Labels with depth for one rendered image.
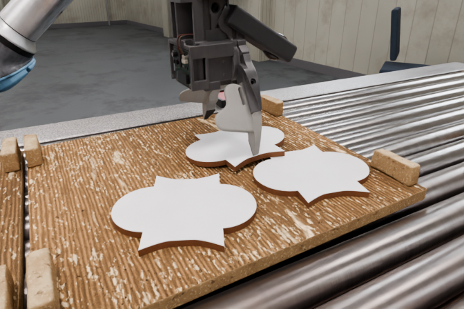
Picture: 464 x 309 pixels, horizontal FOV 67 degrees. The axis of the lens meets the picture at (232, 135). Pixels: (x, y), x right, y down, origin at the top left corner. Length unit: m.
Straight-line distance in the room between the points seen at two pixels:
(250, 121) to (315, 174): 0.10
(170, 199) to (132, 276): 0.10
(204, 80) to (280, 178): 0.15
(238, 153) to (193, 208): 0.12
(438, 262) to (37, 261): 0.34
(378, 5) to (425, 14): 0.56
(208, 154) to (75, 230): 0.19
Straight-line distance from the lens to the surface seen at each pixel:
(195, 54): 0.41
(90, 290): 0.32
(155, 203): 0.38
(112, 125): 0.68
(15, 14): 0.90
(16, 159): 0.52
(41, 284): 0.30
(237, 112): 0.43
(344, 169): 0.46
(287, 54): 0.49
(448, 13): 4.18
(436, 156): 0.61
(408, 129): 0.71
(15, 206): 0.45
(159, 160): 0.48
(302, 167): 0.45
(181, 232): 0.34
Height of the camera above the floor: 1.16
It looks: 24 degrees down
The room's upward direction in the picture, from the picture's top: straight up
